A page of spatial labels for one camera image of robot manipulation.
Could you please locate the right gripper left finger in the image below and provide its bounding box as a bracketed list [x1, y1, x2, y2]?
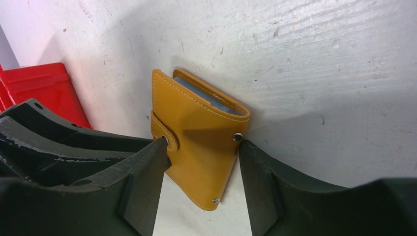
[0, 138, 168, 236]

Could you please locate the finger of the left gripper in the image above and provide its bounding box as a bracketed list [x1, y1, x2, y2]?
[0, 99, 151, 186]

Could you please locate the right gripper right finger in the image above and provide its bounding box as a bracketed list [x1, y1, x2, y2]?
[239, 140, 417, 236]

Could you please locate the yellow leather card holder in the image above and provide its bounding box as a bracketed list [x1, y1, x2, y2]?
[150, 69, 251, 211]

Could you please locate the red plastic tray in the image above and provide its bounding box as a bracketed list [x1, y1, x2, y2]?
[0, 62, 91, 128]

